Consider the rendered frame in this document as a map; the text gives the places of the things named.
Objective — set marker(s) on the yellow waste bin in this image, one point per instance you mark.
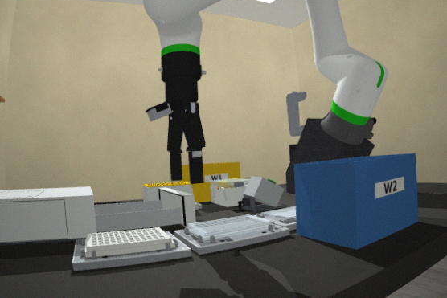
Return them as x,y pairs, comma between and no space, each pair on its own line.
213,171

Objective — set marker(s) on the blue bin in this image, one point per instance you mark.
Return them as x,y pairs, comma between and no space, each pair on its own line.
351,202

